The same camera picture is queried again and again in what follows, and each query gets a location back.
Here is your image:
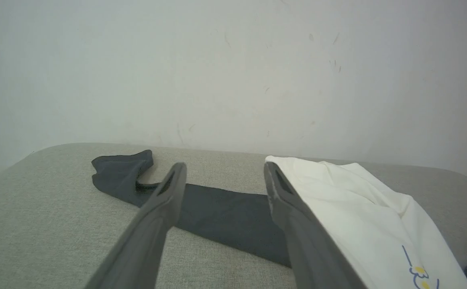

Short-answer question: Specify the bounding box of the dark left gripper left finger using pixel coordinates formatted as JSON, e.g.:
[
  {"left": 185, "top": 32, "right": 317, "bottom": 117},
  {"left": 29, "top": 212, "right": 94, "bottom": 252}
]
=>
[{"left": 85, "top": 162, "right": 188, "bottom": 289}]

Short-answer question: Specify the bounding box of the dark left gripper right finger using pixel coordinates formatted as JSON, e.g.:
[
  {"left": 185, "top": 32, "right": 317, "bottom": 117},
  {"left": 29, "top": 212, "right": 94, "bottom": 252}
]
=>
[{"left": 263, "top": 162, "right": 368, "bottom": 289}]

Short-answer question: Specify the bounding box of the black and white t-shirt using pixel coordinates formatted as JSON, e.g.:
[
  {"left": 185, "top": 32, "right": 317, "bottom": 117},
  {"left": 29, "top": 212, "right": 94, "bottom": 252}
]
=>
[{"left": 91, "top": 150, "right": 467, "bottom": 289}]

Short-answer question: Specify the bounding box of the grey fabric sofa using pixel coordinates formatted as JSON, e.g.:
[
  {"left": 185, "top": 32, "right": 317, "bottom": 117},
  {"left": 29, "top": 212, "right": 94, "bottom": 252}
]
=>
[{"left": 0, "top": 142, "right": 467, "bottom": 289}]

